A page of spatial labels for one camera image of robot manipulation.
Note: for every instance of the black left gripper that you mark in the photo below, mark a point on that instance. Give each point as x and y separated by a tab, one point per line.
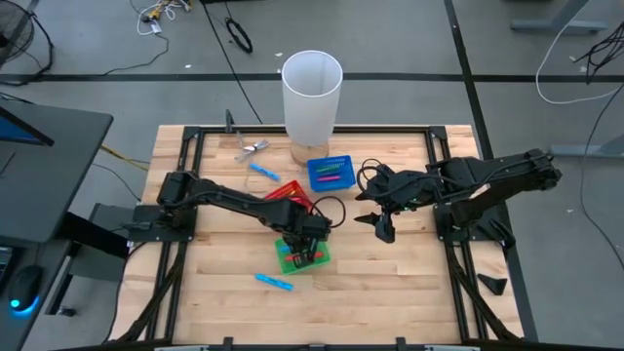
307	229

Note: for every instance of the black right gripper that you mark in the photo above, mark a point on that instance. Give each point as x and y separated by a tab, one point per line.
400	190

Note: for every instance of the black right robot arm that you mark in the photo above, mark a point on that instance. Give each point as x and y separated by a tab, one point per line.
497	168

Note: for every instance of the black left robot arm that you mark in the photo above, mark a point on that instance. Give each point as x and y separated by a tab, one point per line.
234	200

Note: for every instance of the green plastic basket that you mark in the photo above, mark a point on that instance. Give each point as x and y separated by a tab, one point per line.
287	265

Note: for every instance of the blue plastic basket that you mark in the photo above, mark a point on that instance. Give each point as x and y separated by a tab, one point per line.
347	163

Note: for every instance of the red plastic basket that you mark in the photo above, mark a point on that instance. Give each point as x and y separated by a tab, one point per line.
287	191

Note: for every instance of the crumpled clear plastic wrapper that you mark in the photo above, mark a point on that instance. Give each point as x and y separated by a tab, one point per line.
251	148

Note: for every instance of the black triangular plastic part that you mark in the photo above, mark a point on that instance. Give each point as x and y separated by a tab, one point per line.
492	284

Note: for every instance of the grey table foot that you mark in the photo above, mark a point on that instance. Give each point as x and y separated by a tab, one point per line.
585	150
556	24

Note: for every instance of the black desk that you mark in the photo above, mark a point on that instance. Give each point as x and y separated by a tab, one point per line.
58	185

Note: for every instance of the black computer mouse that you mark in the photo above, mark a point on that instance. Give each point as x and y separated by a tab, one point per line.
24	287

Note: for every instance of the computer monitor blue screen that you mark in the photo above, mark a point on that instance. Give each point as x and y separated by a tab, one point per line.
19	131

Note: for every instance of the black floor fan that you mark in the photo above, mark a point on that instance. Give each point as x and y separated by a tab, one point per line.
12	24

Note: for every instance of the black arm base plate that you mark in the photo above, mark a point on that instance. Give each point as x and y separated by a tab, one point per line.
441	234
141	236

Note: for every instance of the black frame bracket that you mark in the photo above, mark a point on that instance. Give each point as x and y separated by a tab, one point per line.
401	344
229	122
227	344

